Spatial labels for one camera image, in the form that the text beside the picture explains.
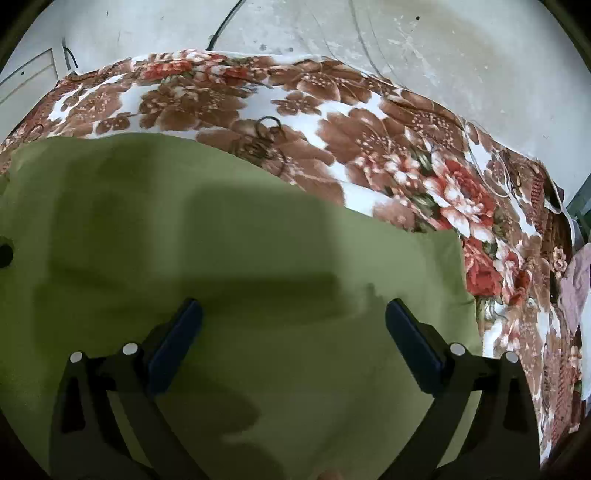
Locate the black power cable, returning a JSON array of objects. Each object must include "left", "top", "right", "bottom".
[{"left": 205, "top": 0, "right": 249, "bottom": 51}]

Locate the white bed headboard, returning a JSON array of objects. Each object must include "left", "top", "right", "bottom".
[{"left": 1, "top": 44, "right": 69, "bottom": 140}]

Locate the pink cloth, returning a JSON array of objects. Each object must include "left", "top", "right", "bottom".
[{"left": 558, "top": 243, "right": 591, "bottom": 336}]

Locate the olive green jacket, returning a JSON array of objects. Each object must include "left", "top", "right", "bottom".
[{"left": 1, "top": 134, "right": 482, "bottom": 479}]

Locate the floral red brown blanket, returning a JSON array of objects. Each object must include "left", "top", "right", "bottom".
[{"left": 1, "top": 49, "right": 581, "bottom": 458}]

